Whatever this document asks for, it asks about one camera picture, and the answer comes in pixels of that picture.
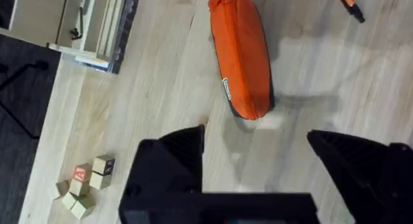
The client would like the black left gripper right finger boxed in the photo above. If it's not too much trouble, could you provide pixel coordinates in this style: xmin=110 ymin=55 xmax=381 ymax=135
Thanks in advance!
xmin=306 ymin=129 xmax=413 ymax=224

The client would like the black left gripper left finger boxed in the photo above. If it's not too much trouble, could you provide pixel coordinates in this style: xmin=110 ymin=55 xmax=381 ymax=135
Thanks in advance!
xmin=119 ymin=124 xmax=206 ymax=215

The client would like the orange zip bag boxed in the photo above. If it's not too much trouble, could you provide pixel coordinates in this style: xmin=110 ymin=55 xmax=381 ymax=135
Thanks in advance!
xmin=208 ymin=0 xmax=276 ymax=121

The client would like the heap of wooden toy blocks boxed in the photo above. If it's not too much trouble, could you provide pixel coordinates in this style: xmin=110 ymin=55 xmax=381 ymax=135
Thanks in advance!
xmin=53 ymin=154 xmax=116 ymax=220

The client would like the orange and black pen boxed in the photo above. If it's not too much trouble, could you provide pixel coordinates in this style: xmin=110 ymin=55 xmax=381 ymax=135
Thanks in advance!
xmin=337 ymin=0 xmax=366 ymax=24

